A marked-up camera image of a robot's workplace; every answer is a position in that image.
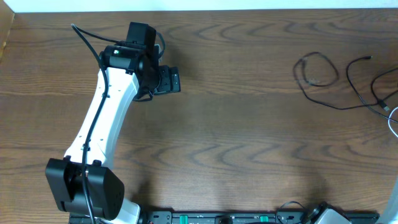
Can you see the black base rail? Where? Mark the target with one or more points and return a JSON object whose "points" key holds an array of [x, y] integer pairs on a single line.
{"points": [[166, 217]]}

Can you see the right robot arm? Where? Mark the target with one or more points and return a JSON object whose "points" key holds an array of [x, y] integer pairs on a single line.
{"points": [[326, 214]]}

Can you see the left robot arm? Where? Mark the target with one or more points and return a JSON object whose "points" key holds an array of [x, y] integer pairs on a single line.
{"points": [[83, 183]]}

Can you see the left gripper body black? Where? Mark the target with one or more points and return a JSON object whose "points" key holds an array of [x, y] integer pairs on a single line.
{"points": [[170, 79]]}

